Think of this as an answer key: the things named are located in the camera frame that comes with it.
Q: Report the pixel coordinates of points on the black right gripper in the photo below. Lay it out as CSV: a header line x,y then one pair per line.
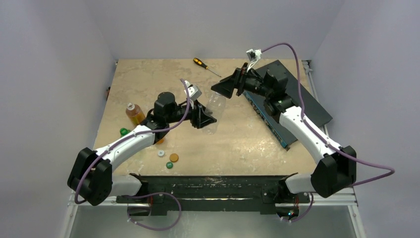
x,y
238,83

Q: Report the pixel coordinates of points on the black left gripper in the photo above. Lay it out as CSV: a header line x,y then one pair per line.
x,y
198,117

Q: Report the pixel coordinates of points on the clear plastic bottle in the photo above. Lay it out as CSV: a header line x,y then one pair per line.
x,y
215,108

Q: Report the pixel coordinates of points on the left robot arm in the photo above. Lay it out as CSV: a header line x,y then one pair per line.
x,y
92,176

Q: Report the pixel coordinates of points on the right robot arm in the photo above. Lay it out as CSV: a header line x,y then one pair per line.
x,y
335,164

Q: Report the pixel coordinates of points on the orange juice bottle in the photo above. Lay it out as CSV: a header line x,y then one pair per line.
x,y
160,141

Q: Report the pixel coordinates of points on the orange bottle cap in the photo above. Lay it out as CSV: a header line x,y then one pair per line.
x,y
173,157

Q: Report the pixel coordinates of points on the white bottle cap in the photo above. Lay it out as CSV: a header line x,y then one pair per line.
x,y
161,153

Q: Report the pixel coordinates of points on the tea bottle with yellow-red label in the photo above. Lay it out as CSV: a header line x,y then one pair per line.
x,y
135,114

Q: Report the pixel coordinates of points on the green plastic bottle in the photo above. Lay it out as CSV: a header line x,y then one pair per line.
x,y
123,132

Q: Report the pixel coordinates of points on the yellow-black screwdriver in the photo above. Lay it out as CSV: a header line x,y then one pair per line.
x,y
200,63

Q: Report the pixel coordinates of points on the dark blue network switch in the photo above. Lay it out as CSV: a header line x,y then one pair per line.
x,y
318,115

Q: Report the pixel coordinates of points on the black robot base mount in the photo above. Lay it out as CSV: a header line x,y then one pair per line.
x,y
263,194

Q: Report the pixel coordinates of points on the aluminium frame rail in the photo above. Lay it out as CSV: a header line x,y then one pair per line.
x,y
347,194

